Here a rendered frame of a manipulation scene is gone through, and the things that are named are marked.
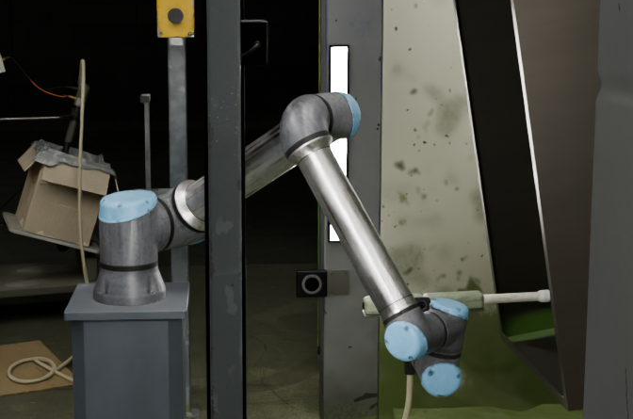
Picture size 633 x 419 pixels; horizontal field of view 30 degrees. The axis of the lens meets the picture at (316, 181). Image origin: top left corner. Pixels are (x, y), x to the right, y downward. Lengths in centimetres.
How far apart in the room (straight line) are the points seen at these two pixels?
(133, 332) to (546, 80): 120
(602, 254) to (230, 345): 92
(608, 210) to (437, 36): 277
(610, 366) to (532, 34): 172
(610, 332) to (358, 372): 293
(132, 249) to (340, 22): 110
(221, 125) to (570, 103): 114
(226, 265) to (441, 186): 206
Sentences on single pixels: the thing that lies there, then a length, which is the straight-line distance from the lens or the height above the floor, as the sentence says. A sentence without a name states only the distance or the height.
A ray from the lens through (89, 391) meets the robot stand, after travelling 310.
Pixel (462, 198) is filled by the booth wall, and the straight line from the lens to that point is 384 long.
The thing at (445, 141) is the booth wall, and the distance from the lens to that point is 380.
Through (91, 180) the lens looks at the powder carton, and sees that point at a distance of 522.
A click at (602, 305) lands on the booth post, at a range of 105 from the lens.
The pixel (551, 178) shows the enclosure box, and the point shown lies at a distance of 273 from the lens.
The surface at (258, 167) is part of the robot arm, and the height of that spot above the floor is 100.
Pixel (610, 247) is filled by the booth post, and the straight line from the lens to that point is 102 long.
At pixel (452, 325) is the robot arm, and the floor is 70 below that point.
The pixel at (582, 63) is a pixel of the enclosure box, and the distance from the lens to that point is 272.
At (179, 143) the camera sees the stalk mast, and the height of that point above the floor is 94.
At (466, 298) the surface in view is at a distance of 305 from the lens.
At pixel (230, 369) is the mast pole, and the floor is 85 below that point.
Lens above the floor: 142
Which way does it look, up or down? 9 degrees down
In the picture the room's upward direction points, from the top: straight up
